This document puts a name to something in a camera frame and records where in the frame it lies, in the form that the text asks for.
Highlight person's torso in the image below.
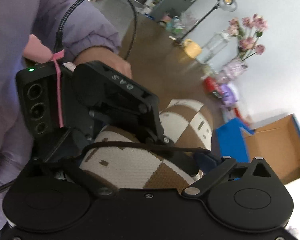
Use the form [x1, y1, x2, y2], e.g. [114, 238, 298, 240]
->
[0, 62, 37, 195]

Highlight red and white box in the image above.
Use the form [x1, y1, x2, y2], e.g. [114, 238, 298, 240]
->
[222, 105, 252, 127]

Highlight person's left hand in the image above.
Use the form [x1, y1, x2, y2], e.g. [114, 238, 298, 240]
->
[22, 34, 133, 80]

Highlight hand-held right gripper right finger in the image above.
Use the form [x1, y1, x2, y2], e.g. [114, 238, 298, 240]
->
[182, 152, 275, 198]

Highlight blue cardboard box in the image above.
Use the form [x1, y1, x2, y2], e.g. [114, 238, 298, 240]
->
[214, 114, 300, 184]

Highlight person's left forearm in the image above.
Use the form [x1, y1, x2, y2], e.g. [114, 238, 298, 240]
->
[0, 0, 122, 63]

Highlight clear glass bottle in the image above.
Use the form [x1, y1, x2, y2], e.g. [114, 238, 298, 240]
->
[196, 31, 232, 64]

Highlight pink cable tie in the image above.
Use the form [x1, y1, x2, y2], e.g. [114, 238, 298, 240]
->
[50, 50, 65, 128]

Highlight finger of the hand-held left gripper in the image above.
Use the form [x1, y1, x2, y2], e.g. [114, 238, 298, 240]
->
[34, 127, 90, 164]
[139, 134, 199, 177]

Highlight pink flowers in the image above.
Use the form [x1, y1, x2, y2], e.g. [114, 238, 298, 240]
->
[226, 14, 269, 60]

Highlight purple tissue packet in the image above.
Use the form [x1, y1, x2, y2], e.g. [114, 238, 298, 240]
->
[220, 82, 240, 105]

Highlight black braided cable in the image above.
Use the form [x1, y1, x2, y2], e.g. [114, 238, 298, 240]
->
[0, 181, 17, 198]
[54, 0, 138, 60]

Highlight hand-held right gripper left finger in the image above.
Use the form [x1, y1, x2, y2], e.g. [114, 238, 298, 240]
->
[22, 157, 117, 198]

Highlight cut glass vase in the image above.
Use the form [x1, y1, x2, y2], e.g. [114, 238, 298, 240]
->
[220, 57, 248, 80]

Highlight yellow cup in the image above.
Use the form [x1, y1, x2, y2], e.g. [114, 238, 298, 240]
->
[184, 39, 202, 58]

